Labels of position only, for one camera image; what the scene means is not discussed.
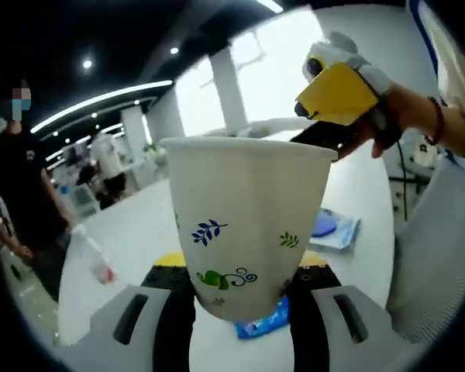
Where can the potted green plant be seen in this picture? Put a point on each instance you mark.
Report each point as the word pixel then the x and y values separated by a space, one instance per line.
pixel 152 148

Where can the clear plastic bottle item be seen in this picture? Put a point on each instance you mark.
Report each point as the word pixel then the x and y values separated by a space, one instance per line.
pixel 97 263

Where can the person's white shirt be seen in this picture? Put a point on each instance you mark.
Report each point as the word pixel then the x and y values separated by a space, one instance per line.
pixel 449 50

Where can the clear package with blue disc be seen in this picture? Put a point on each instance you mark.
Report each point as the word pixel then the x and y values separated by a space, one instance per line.
pixel 337 232

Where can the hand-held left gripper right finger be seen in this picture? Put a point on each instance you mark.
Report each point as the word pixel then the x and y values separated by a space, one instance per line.
pixel 310 329

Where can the white paper cup item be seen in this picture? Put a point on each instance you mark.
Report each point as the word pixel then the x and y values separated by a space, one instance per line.
pixel 248 217

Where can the curved ceiling light strip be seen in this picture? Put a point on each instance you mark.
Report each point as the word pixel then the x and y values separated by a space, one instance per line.
pixel 100 101

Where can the person's right hand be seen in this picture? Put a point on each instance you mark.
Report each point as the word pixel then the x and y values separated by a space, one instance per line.
pixel 414 112

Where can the blue plastic pouch item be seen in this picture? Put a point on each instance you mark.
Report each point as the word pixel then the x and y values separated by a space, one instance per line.
pixel 255 327

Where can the white office chair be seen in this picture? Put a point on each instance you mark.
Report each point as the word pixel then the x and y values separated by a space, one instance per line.
pixel 438 252

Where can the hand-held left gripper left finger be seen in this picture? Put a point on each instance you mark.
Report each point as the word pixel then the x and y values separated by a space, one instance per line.
pixel 166 317

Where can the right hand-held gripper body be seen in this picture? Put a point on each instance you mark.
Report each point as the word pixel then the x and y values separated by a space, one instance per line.
pixel 345 50

